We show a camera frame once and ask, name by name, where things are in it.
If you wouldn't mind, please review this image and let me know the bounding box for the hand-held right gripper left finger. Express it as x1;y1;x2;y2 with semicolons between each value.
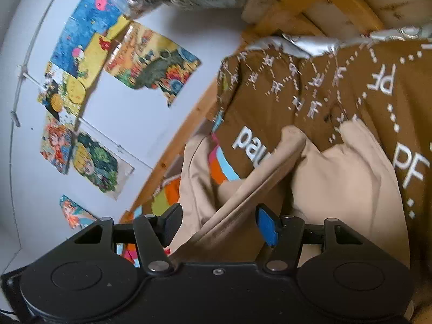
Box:
72;203;184;275

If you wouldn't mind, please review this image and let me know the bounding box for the small orange figure wall poster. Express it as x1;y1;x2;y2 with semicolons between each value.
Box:
59;194;99;231

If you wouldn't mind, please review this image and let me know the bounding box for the green figure wall poster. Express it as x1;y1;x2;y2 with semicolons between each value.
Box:
68;131;135;200

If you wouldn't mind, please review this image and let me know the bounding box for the blue and yellow wall poster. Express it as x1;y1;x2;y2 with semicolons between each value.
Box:
36;0;131;124

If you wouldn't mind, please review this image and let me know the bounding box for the white wall cable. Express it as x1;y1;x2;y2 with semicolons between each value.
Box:
8;0;73;183

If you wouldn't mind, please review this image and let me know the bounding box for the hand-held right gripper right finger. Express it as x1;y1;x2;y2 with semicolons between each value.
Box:
255;204;365;273

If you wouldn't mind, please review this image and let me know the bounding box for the wooden bed frame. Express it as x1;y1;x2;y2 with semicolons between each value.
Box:
118;0;432;225

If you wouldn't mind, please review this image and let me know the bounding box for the red-haired figure wall poster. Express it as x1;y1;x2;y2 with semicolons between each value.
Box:
40;117;74;175

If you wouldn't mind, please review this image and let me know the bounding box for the brown printed blanket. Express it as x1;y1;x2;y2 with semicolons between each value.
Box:
209;35;432;267

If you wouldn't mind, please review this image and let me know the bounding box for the colourful striped bedsheet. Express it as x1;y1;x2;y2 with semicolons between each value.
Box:
116;174;183;268

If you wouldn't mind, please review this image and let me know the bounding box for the beige hooded jacket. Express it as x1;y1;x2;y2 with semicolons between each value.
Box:
169;120;411;268

